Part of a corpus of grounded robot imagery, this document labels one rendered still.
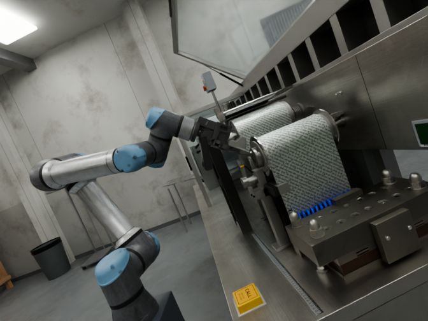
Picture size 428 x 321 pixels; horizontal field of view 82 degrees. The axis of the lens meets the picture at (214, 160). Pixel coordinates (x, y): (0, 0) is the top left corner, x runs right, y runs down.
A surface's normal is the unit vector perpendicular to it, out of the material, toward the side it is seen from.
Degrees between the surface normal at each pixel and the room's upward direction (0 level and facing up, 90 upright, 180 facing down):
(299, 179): 90
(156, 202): 90
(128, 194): 90
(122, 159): 90
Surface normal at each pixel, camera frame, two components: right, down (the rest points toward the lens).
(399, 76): -0.92, 0.38
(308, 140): 0.13, 0.05
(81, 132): -0.08, 0.14
